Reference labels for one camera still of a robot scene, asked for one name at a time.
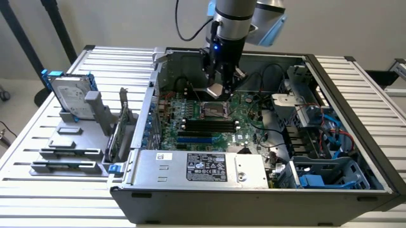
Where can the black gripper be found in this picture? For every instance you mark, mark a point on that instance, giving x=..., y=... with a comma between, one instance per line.
x=226, y=54

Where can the silver square CPU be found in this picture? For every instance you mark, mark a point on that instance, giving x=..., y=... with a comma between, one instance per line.
x=216, y=91

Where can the CPU socket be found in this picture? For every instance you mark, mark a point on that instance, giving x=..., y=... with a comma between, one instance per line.
x=214, y=110

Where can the metal socket cover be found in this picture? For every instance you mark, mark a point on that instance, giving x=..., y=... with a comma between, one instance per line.
x=200, y=89

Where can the thin metal locking lever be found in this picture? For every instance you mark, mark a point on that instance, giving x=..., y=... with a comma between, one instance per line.
x=233, y=109

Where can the black RAM slot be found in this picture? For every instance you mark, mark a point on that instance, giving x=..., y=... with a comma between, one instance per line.
x=210, y=126
x=212, y=120
x=212, y=123
x=210, y=129

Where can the metal drive cage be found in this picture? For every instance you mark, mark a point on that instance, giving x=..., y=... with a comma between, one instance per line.
x=299, y=99

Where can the green motherboard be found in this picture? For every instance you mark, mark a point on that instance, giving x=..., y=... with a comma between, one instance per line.
x=241, y=133

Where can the black expansion slot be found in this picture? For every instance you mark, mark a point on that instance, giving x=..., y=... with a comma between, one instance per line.
x=196, y=134

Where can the blue expansion slot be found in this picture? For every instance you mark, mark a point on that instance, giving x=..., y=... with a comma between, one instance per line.
x=194, y=140

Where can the green graphics card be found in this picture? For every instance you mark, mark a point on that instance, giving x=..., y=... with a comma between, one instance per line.
x=120, y=133

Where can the silver power supply unit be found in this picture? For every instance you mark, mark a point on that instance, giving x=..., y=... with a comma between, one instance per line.
x=178, y=168

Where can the silver hard disk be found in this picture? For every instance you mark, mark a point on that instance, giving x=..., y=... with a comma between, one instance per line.
x=72, y=95

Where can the blue disk carrier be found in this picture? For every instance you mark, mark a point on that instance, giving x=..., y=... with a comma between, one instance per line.
x=48, y=78

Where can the grey parts rack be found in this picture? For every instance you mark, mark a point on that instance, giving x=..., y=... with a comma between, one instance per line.
x=82, y=142

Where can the grey disk bay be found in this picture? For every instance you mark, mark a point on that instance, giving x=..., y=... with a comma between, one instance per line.
x=331, y=171

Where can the blue case latch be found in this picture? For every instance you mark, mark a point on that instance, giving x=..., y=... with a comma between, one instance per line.
x=114, y=169

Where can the black open PC case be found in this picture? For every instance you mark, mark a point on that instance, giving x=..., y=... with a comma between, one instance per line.
x=241, y=206

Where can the black stand pole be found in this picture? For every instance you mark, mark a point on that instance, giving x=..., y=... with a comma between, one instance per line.
x=19, y=35

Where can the aluminium frame table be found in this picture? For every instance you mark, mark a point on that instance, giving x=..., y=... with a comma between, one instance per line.
x=397, y=76

